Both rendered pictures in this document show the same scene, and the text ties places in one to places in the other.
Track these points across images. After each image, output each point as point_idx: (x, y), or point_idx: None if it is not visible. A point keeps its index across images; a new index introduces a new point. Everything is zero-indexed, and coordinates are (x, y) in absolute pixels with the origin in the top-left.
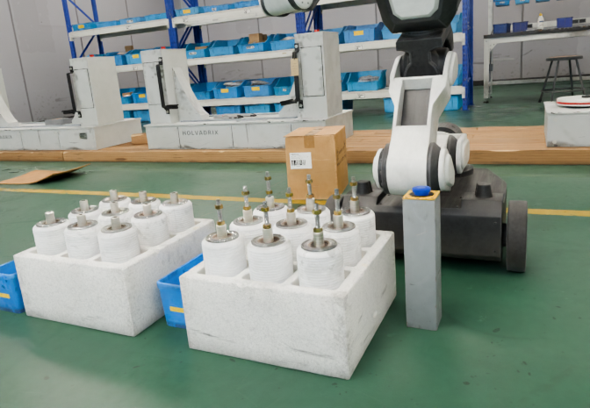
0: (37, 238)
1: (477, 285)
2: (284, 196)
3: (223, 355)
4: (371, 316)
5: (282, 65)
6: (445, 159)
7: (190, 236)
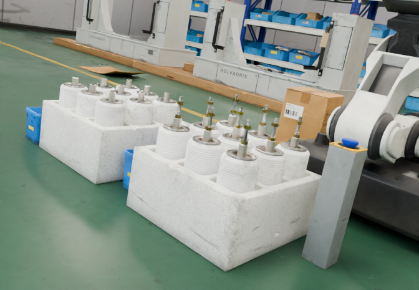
0: (61, 92)
1: (387, 253)
2: None
3: (146, 219)
4: (271, 234)
5: None
6: (393, 130)
7: None
